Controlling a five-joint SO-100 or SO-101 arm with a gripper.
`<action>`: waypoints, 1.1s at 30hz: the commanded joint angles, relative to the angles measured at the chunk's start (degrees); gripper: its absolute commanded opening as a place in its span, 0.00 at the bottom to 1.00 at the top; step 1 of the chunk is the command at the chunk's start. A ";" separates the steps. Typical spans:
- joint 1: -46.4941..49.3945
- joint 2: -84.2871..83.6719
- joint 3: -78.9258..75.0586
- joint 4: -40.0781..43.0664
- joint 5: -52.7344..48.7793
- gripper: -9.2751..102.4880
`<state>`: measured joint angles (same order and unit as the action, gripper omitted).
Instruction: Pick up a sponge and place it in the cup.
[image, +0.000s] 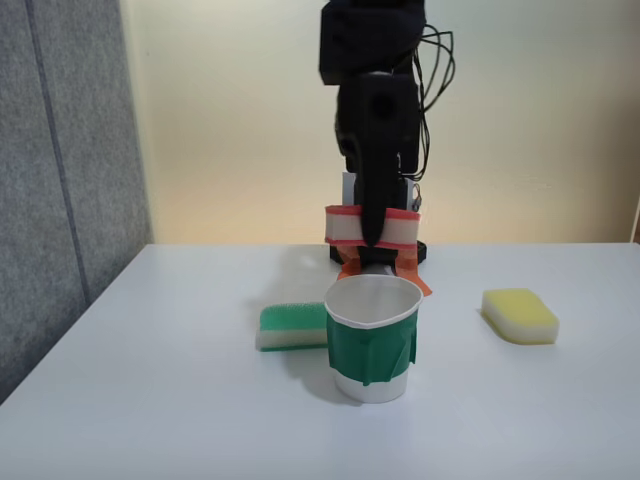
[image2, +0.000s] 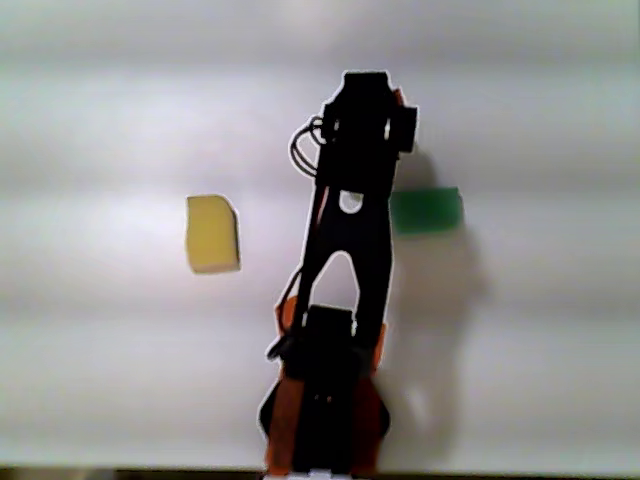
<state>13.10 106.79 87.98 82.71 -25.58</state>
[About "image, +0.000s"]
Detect red sponge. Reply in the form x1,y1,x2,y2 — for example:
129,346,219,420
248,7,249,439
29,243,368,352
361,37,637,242
323,203,422,253

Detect orange tape strips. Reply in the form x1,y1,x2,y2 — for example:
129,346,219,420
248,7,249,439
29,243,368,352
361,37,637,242
335,244,434,297

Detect green sponge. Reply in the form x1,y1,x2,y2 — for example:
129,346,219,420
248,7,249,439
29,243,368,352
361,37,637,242
255,301,331,354

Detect white paper cup green tape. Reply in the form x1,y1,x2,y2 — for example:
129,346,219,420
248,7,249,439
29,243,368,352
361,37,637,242
324,273,425,405

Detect yellow sponge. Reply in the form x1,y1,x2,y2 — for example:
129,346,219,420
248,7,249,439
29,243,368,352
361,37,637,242
480,287,560,346

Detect grey fabric partition panel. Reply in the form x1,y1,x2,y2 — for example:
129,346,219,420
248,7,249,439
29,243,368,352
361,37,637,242
0,0,154,407

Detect black cable bundle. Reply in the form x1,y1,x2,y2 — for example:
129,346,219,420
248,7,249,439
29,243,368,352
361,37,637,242
408,22,457,185

